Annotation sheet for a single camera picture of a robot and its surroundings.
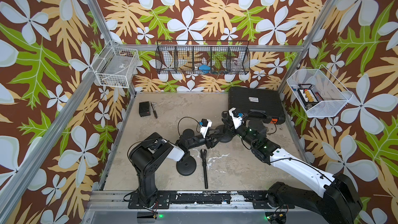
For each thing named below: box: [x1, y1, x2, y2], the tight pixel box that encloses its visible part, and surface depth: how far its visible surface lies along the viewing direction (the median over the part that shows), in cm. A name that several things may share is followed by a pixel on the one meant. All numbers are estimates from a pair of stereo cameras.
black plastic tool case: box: [228, 87, 286, 125], surface depth 107 cm
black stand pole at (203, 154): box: [200, 148, 209, 190], surface depth 86 cm
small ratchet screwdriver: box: [150, 102, 159, 119], surface depth 110 cm
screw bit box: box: [296, 83, 320, 107], surface depth 85 cm
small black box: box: [138, 101, 151, 118], surface depth 107 cm
